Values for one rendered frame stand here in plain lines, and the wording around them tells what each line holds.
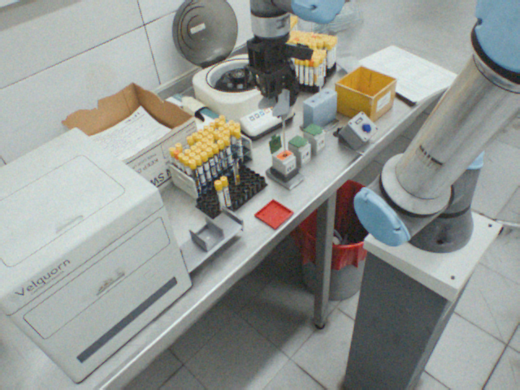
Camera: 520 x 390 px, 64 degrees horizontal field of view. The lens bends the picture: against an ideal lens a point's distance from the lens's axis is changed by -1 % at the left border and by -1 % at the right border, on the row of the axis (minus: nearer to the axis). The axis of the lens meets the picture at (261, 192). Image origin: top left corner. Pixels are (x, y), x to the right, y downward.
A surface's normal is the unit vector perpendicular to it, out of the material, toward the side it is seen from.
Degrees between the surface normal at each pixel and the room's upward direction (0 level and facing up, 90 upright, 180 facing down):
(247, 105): 90
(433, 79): 0
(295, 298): 0
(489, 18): 85
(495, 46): 84
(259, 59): 90
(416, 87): 1
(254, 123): 25
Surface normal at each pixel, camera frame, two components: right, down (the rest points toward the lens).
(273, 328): -0.07, -0.70
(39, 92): 0.72, 0.45
